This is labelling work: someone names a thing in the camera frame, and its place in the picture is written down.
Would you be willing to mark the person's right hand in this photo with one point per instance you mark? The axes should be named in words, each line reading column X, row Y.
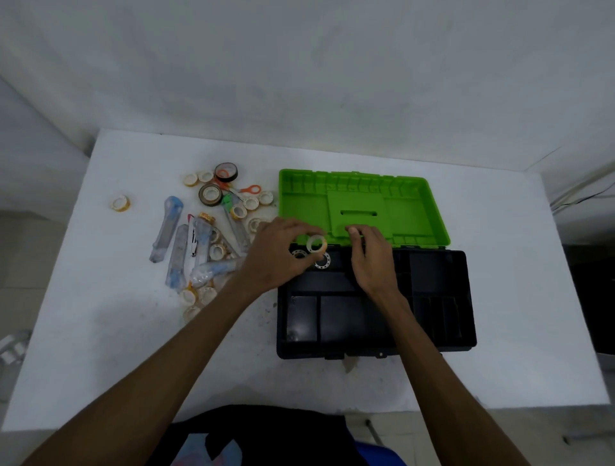
column 377, row 264

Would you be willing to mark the person's left hand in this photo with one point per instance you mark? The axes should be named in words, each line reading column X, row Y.
column 269, row 259

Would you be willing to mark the green utility knife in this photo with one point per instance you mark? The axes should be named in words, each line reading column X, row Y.
column 235, row 225

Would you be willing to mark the black toolbox tray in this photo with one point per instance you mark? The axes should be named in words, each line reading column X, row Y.
column 432, row 273

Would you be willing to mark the pile of small tape rolls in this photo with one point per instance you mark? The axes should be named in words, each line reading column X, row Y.
column 251, row 203

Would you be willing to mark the black toolbox with green lid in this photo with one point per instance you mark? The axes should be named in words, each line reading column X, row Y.
column 307, row 211

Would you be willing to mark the orange handled scissors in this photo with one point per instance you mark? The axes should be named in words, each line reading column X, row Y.
column 247, row 189

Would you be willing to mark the dark tape roll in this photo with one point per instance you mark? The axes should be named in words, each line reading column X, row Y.
column 202, row 195

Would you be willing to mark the black tape roll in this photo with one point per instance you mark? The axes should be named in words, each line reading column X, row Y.
column 218, row 174

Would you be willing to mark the lone small yellow tape roll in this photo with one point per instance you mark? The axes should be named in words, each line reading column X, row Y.
column 115, row 204

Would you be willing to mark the person's right forearm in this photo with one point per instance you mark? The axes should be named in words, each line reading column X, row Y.
column 451, row 384

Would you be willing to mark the person's left forearm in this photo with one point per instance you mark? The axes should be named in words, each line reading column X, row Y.
column 144, row 374

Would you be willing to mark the person's black clothing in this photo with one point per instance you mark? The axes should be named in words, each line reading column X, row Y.
column 278, row 432

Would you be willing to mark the blue plastic chair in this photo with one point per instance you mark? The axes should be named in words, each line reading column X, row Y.
column 379, row 456

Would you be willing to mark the white power strip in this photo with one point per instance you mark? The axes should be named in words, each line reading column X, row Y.
column 7, row 342

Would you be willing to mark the white plug adapter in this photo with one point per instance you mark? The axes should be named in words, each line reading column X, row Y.
column 12, row 357

